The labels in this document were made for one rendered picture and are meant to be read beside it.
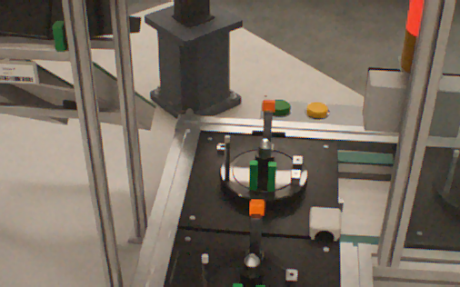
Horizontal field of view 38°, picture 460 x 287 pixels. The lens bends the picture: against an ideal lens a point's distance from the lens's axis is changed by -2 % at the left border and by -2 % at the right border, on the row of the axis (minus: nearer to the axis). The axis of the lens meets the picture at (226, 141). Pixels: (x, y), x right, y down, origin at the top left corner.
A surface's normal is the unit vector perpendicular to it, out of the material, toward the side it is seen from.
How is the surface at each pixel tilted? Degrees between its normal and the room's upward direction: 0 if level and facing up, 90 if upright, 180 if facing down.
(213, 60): 90
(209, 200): 0
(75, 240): 0
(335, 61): 0
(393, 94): 90
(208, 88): 90
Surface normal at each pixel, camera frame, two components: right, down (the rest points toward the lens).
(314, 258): 0.00, -0.80
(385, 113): -0.11, 0.59
